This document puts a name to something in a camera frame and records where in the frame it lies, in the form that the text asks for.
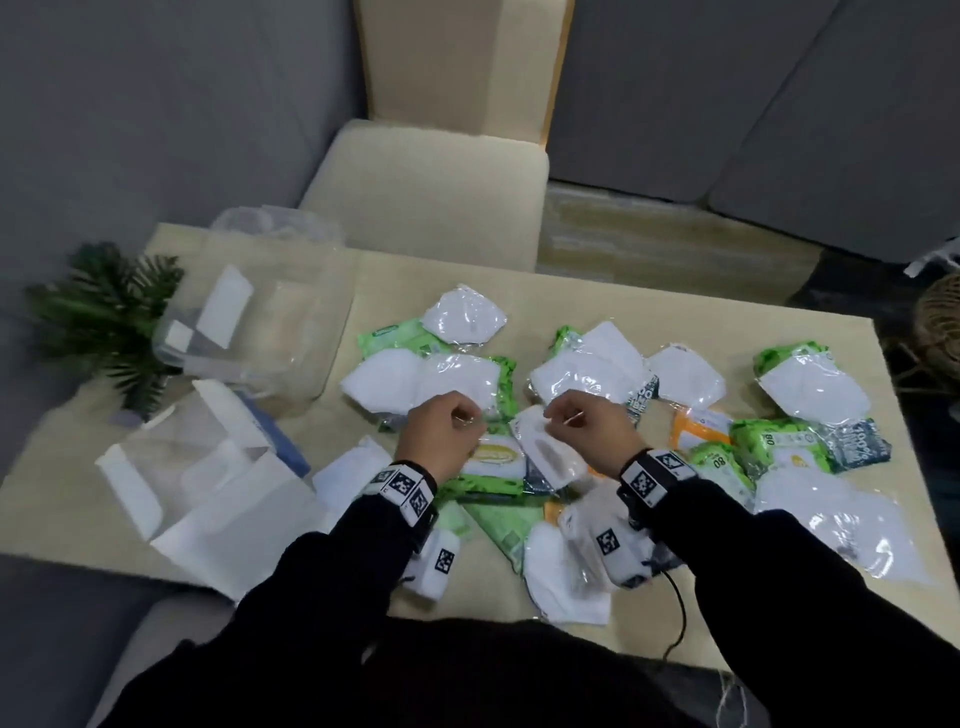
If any beige upholstered chair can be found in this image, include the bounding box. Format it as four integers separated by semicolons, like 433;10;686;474
298;0;576;273

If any orange and white pack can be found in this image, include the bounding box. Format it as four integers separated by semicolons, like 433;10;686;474
669;407;735;451

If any white marker wristband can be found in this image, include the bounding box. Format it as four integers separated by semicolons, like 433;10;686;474
616;447;699;530
362;460;439;556

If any person's right hand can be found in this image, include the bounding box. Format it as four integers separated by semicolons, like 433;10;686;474
541;388;651;481

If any person's left forearm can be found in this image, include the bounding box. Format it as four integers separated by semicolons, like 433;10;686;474
225;491;421;665

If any person's right forearm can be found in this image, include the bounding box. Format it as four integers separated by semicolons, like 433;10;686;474
651;480;960;728

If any clear plastic bag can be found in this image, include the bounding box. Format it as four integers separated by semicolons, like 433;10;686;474
210;205;346;250

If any clear plastic storage bin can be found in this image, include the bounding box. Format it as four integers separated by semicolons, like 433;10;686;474
152;225;363;421

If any white face mask packet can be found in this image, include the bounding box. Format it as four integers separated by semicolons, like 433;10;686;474
510;405;591;491

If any grey sofa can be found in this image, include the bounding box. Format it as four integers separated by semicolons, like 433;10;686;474
0;0;370;481
547;0;960;265

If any clear lid with white latches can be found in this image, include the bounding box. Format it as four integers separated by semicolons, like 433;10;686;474
96;378;301;543

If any beige striped rug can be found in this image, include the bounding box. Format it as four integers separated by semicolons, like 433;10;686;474
535;180;826;306

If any green potted plant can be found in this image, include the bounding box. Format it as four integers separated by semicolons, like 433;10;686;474
26;241;186;423

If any grey wipe pack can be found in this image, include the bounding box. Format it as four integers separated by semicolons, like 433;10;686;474
624;375;661;425
817;418;894;474

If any white paper sheet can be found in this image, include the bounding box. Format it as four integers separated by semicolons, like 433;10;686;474
150;450;333;603

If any person's left hand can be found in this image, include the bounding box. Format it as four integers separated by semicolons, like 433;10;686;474
395;390;487;487

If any black cable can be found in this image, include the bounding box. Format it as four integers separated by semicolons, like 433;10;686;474
651;564;689;670

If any white wrist camera unit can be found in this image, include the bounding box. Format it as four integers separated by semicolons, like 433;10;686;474
568;491;663;590
403;525;463;601

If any person's black top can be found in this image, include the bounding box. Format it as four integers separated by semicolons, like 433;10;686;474
97;615;710;728

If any wicker basket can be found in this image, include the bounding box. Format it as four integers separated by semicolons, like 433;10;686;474
885;272;960;399

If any pile of white mask packets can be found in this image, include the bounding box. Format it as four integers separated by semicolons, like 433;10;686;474
311;283;935;627

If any pile of green wipe packs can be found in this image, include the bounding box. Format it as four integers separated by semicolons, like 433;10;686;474
356;318;837;575

